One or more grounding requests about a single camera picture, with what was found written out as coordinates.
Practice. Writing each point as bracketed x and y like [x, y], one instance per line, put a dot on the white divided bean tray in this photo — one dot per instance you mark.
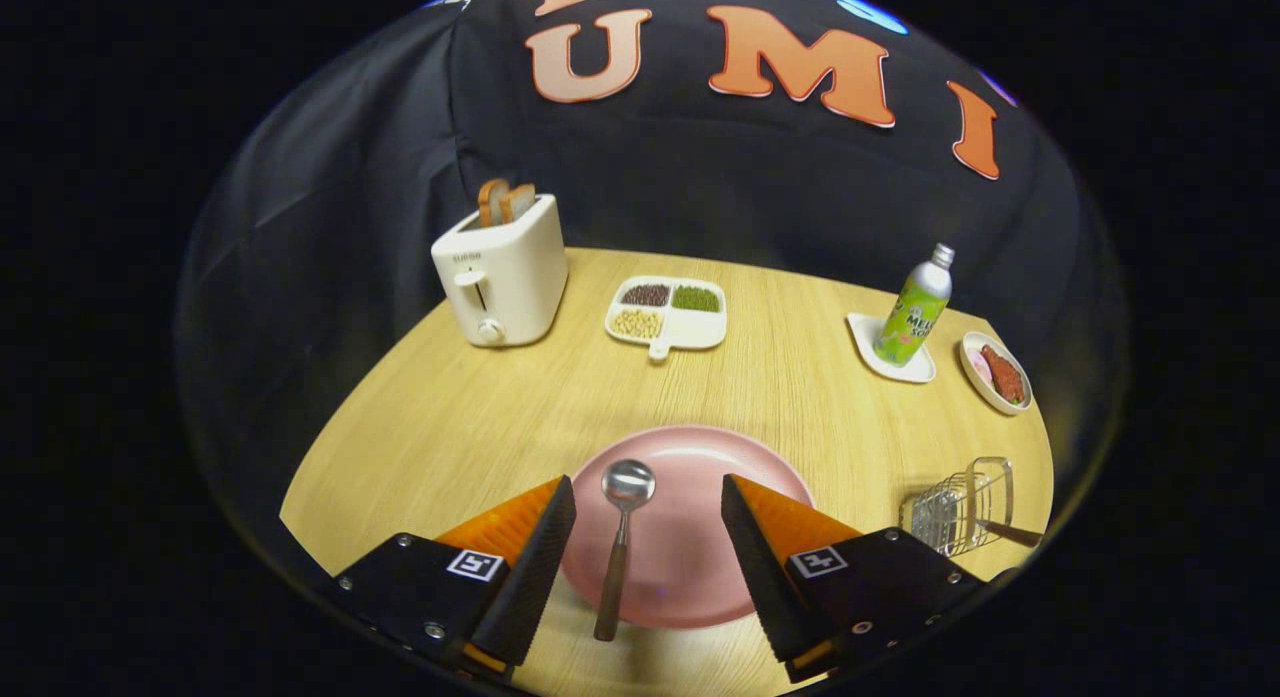
[700, 329]

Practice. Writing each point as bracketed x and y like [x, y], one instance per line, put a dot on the dark red beans pile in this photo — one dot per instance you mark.
[646, 295]

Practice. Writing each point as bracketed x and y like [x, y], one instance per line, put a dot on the green soda bottle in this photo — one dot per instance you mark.
[910, 322]

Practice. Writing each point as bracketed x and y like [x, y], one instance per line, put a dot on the pink plate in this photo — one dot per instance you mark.
[690, 557]

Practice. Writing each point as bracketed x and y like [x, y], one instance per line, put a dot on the white food plate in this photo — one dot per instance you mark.
[990, 402]

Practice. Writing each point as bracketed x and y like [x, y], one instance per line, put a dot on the pink ham slices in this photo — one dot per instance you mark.
[980, 369]

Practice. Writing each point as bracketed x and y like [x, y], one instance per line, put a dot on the red meat piece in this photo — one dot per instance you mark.
[1003, 377]

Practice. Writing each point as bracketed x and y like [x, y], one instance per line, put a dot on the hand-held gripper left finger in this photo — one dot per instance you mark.
[535, 567]

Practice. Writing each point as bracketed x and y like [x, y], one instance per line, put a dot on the yellow soybeans pile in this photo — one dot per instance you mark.
[637, 323]

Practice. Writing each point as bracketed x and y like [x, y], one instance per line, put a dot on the brown toast slice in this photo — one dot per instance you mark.
[490, 202]
[520, 202]

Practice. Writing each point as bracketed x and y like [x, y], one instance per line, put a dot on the green beans pile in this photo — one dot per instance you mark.
[695, 298]

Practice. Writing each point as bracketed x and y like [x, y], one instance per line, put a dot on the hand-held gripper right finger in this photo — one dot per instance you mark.
[760, 567]

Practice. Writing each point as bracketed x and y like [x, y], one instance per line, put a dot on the black backdrop cloth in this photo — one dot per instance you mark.
[700, 177]

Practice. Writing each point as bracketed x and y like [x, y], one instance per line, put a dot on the white toaster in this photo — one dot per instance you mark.
[515, 277]

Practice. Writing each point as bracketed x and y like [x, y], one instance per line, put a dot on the white square coaster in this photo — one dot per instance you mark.
[863, 337]

